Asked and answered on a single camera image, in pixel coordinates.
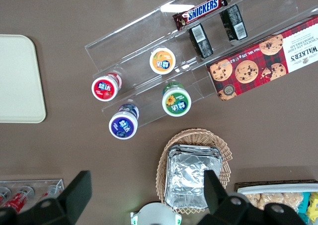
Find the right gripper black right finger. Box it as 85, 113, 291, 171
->
197, 169, 306, 225

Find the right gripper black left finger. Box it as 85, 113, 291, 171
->
0, 170, 93, 225

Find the light wicker basket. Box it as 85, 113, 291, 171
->
156, 128, 233, 215

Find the white rectangular snack tray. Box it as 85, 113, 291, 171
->
237, 184, 318, 225

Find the dark woven base tray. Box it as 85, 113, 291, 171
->
234, 179, 318, 193

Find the beige plastic serving tray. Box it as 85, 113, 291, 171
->
0, 34, 47, 124

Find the clear acrylic bottle rack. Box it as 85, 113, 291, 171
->
0, 179, 65, 212

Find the red cola bottle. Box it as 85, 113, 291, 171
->
39, 184, 63, 201
1, 185, 35, 212
0, 186, 12, 207

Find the stack of foil containers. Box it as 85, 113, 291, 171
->
163, 143, 223, 210

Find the rice crisp snack bag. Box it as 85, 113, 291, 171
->
244, 192, 276, 211
273, 192, 305, 208

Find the purple lid gum jar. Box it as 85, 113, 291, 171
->
108, 102, 140, 140

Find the teal snack packet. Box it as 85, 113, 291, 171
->
297, 192, 311, 214

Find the yellow snack packet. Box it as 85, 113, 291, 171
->
306, 192, 318, 222

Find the green lid gum jar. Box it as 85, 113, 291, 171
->
161, 80, 192, 117

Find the red lid gum jar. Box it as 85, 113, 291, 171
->
91, 72, 123, 102

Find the red Walkers cookie box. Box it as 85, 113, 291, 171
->
206, 14, 318, 102

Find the orange lid gum jar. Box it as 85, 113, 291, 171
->
149, 47, 176, 75

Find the small black carton box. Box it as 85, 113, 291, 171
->
188, 23, 214, 59
220, 4, 248, 42

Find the clear acrylic stepped display stand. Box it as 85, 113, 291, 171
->
84, 0, 318, 129

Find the Snickers chocolate bar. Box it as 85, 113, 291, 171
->
172, 0, 228, 31

